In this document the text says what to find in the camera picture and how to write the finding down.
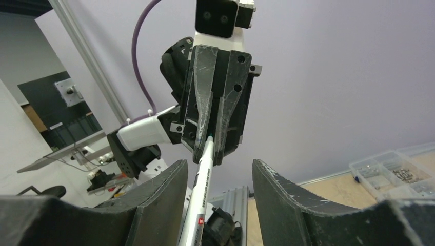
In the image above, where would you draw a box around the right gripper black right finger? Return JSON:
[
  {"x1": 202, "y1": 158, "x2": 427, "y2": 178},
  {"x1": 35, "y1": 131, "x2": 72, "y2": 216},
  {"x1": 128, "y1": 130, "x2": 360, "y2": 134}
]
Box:
[{"x1": 252, "y1": 159, "x2": 434, "y2": 245}]

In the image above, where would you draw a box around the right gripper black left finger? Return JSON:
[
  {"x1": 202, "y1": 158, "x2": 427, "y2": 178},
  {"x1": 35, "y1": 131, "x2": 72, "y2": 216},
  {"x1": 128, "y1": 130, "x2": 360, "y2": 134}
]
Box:
[{"x1": 1, "y1": 160, "x2": 188, "y2": 245}]

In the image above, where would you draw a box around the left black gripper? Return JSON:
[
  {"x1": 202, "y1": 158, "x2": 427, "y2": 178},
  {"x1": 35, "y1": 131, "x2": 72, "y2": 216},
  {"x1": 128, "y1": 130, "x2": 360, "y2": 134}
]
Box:
[{"x1": 170, "y1": 45, "x2": 261, "y2": 166}]

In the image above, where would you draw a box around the white green whiteboard marker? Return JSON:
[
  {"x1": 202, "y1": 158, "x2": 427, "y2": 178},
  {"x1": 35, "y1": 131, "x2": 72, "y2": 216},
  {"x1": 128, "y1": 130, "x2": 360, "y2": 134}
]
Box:
[{"x1": 178, "y1": 136, "x2": 214, "y2": 245}]

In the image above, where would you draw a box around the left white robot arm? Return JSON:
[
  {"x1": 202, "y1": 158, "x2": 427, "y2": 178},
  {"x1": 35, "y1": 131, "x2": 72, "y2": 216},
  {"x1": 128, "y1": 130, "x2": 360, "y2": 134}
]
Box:
[{"x1": 107, "y1": 37, "x2": 262, "y2": 178}]

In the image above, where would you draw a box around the background desk with equipment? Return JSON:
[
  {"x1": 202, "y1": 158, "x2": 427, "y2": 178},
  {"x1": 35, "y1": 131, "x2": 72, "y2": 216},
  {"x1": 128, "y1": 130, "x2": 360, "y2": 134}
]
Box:
[{"x1": 17, "y1": 130, "x2": 136, "y2": 198}]

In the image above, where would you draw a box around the clear plastic screw box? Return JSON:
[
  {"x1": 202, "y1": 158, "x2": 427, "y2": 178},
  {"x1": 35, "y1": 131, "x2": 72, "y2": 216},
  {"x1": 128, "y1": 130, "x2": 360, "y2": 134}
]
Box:
[{"x1": 349, "y1": 150, "x2": 434, "y2": 202}]

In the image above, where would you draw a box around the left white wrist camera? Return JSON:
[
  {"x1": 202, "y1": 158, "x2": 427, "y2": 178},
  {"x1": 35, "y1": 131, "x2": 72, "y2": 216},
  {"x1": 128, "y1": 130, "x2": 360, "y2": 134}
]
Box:
[{"x1": 193, "y1": 0, "x2": 256, "y2": 52}]

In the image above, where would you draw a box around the aluminium table frame rail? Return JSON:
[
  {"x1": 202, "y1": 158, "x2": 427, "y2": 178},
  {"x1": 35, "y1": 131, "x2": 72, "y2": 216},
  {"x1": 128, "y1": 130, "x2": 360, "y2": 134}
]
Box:
[{"x1": 208, "y1": 186, "x2": 250, "y2": 245}]

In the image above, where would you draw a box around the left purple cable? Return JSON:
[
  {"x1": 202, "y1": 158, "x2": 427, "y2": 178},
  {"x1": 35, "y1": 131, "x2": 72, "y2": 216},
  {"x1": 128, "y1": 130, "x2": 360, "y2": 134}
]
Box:
[{"x1": 130, "y1": 0, "x2": 162, "y2": 123}]

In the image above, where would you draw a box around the aluminium enclosure post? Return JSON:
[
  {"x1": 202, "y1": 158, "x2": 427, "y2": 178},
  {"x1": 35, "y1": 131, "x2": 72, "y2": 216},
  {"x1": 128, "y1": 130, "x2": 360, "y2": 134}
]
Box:
[{"x1": 49, "y1": 0, "x2": 128, "y2": 124}]

